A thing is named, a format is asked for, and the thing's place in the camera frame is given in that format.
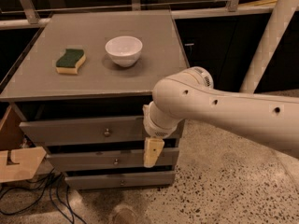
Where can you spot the grey drawer cabinet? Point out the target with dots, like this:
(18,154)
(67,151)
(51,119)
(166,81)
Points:
(101,88)

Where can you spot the grey drawer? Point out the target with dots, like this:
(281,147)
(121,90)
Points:
(97,160)
(63,132)
(121,180)

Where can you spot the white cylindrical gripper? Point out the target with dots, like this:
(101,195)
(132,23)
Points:
(154,128)

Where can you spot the wooden box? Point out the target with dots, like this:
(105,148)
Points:
(16,162)

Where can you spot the white diagonal pole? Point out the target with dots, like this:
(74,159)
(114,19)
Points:
(279,20)

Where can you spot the green yellow sponge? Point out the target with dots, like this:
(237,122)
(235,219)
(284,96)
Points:
(71,61)

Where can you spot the metal railing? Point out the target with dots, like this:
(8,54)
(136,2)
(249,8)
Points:
(134,6)

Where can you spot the grey bottom drawer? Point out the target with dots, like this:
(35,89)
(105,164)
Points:
(121,180)

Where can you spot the grey middle drawer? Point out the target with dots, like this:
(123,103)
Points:
(97,160)

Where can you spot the white ceramic bowl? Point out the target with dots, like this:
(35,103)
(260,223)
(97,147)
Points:
(124,50)

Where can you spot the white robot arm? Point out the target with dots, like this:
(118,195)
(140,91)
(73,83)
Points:
(269,120)

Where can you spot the grey top drawer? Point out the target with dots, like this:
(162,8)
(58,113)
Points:
(63,132)

